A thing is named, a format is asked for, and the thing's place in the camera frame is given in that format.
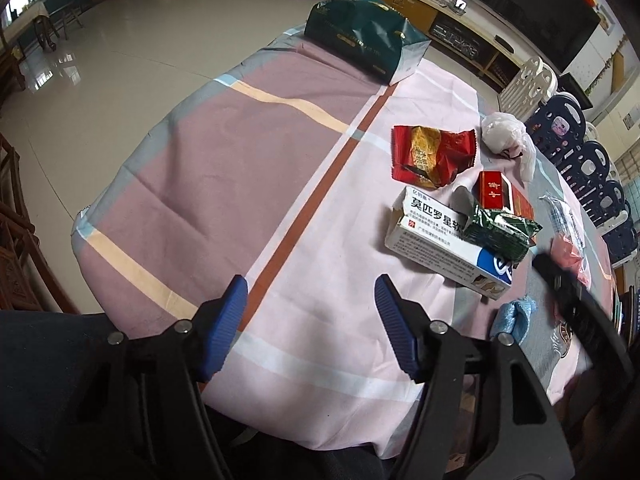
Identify wooden television cabinet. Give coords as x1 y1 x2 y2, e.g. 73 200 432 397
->
363 0 516 92

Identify light blue cloth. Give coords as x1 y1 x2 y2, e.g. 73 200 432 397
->
490 297 538 346

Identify large black television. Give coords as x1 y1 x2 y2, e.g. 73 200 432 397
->
420 0 601 73

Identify green snack wrapper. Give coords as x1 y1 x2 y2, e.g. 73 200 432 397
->
452 186 543 263

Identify person's dark trousers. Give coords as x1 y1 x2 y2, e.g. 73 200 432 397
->
0 310 401 480

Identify red box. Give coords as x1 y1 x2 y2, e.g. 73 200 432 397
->
472 171 535 223

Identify white plastic bag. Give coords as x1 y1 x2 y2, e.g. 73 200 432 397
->
481 112 537 183

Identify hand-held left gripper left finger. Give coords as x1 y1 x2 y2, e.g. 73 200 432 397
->
65 275 249 480

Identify white and navy playpen fence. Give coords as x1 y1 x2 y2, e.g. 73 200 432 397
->
497 55 640 268

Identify red snack wrapper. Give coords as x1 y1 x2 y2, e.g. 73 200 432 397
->
391 125 478 190

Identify white and blue medicine box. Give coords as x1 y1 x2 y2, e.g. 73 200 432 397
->
384 186 515 301

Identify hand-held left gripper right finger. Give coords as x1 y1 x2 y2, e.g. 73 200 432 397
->
375 274 571 480

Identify pink wrapper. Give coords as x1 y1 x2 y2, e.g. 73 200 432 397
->
550 235 586 286

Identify clear blue plastic wrapper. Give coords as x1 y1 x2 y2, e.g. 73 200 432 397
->
540 195 583 246

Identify plaid tablecloth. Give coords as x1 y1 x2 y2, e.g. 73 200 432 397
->
70 0 616 461

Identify green gift bag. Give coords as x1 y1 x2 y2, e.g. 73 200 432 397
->
305 0 432 86

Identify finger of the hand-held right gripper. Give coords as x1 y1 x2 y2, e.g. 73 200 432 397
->
532 252 640 411

